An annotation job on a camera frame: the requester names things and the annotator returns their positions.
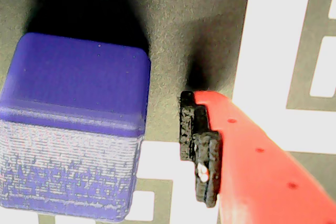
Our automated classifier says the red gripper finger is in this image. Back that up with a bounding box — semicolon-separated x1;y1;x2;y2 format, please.
179;90;336;224

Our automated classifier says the blue cube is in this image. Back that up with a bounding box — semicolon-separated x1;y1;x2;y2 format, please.
0;32;152;222

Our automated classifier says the black white marker board mat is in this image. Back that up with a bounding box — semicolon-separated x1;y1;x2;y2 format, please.
0;0;336;224

